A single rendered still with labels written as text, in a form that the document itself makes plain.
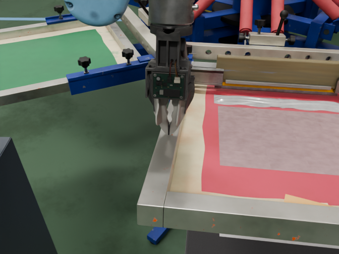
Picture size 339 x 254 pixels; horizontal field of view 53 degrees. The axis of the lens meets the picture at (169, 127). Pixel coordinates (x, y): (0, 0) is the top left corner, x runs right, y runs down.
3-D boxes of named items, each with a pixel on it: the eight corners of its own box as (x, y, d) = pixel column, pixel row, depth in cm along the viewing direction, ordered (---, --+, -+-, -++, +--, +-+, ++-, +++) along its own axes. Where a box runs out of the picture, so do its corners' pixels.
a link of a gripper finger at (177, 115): (165, 145, 63) (167, 99, 58) (169, 131, 68) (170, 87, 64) (182, 146, 62) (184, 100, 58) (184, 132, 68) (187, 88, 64)
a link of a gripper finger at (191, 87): (168, 113, 64) (169, 68, 60) (169, 109, 66) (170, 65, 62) (192, 114, 64) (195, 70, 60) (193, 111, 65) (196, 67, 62)
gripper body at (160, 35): (143, 101, 57) (143, 28, 52) (151, 85, 65) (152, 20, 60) (188, 104, 57) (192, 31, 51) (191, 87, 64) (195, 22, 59)
